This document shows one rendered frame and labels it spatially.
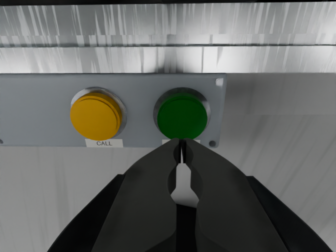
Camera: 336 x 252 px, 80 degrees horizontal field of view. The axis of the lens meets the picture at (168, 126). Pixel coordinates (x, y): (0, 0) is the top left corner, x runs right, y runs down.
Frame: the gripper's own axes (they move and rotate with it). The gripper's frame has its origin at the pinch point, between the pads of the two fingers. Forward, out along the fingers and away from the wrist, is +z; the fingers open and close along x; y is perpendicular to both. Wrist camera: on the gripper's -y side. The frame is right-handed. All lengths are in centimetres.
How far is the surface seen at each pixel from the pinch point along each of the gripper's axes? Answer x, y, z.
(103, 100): -6.0, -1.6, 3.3
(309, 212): 23.5, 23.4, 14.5
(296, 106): 15.6, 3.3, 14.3
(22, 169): -25.7, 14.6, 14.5
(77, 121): -8.2, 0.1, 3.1
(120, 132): -5.2, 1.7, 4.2
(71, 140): -9.9, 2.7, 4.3
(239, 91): 7.8, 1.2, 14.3
